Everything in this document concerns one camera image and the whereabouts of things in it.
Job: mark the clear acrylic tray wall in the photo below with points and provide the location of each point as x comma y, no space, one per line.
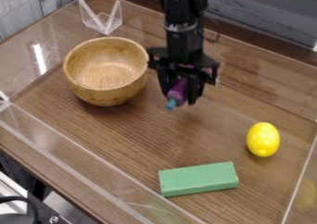
103,191

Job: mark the clear acrylic corner bracket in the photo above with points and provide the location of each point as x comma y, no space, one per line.
104,23

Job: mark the yellow toy lemon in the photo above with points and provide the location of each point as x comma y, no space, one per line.
262,139

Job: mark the purple toy eggplant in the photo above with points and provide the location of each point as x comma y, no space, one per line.
177,95

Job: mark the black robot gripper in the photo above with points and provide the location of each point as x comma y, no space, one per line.
162,64

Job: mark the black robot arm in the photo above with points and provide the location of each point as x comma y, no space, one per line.
183,27

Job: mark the green rectangular block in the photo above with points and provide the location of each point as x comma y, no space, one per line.
198,179

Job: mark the brown wooden bowl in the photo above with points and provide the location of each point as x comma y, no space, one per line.
106,70

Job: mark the black metal bracket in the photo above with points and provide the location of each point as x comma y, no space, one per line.
48,216

